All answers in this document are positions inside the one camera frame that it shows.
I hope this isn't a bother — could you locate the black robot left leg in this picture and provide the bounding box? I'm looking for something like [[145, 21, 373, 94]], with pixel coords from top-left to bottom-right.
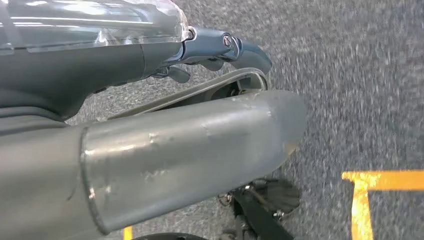
[[216, 178, 303, 240]]

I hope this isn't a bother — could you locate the yellow floor tape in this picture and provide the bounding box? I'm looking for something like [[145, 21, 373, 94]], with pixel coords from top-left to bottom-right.
[[122, 170, 424, 240]]

